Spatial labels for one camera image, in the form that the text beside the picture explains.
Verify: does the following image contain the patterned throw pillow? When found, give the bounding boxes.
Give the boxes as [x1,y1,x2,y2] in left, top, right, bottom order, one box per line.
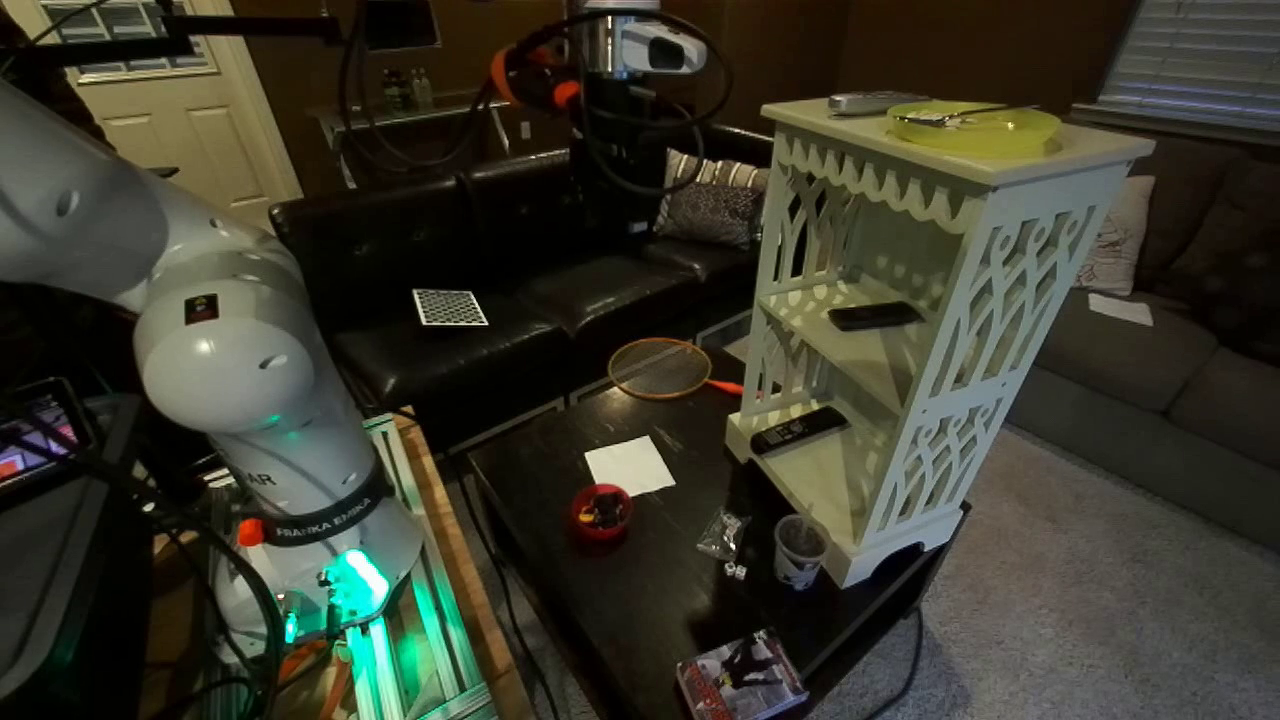
[652,143,771,253]

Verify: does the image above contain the white panel door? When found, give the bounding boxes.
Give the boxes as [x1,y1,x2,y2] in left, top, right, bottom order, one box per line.
[3,0,308,238]

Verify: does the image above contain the black floor cable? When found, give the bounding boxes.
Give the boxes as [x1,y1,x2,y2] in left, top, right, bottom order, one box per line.
[864,606,933,720]

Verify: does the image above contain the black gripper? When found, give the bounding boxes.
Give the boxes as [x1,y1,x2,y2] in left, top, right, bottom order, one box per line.
[580,77,690,191]

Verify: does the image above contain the crumpled clear plastic wrapper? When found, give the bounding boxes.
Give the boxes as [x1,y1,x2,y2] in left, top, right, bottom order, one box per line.
[692,511,753,583]

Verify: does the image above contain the white bottle orange cap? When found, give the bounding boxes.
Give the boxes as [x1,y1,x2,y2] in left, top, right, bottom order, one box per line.
[214,517,294,655]

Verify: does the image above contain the yellow-green plate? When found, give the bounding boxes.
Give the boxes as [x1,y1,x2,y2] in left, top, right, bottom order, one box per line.
[886,99,1070,167]

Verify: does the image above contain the long black remote control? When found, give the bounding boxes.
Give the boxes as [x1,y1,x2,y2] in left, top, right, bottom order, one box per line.
[747,404,854,462]

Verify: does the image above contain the light printed pillow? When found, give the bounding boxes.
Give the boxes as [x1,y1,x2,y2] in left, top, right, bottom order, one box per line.
[1076,174,1161,302]

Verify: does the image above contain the red round bowl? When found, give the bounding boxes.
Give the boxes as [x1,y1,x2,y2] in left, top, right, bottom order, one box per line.
[568,481,642,547]

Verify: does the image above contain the short black remote control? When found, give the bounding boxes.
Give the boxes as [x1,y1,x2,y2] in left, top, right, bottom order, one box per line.
[823,302,930,336]

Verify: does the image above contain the grey fabric sofa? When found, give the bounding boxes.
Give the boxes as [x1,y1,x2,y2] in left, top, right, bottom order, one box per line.
[1007,134,1280,557]

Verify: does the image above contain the glass console table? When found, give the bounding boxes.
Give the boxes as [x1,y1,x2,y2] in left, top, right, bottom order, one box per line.
[314,85,548,191]

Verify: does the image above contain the black coffee table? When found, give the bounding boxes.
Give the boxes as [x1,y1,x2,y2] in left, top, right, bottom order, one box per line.
[464,347,973,720]

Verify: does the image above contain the grey remote control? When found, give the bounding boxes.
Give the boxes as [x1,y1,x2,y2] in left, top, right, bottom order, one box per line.
[823,88,933,119]

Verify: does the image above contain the white paper sheet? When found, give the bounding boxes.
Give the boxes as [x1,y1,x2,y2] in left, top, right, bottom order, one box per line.
[1086,287,1161,333]

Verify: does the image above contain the window blinds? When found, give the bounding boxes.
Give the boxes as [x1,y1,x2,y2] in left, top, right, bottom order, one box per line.
[1072,0,1280,147]

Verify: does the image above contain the white lattice shelf unit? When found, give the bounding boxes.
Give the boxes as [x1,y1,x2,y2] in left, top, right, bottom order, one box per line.
[719,94,1161,592]

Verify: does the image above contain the tablet screen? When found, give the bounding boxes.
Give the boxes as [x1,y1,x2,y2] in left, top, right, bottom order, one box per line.
[0,375,101,511]

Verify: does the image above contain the red and white magazine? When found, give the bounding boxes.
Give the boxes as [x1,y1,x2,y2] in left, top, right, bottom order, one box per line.
[672,628,811,720]

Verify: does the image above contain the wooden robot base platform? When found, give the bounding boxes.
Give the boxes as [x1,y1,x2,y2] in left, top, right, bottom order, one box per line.
[355,412,536,720]

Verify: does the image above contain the black leather sofa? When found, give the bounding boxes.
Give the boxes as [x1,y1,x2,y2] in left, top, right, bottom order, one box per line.
[267,119,777,456]

